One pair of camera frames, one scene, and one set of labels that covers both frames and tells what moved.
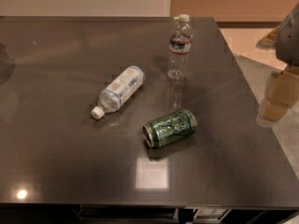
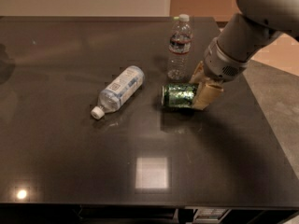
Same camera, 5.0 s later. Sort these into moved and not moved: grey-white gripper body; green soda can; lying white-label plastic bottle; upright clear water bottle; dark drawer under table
Moved: green soda can; grey-white gripper body
Not moved: dark drawer under table; upright clear water bottle; lying white-label plastic bottle
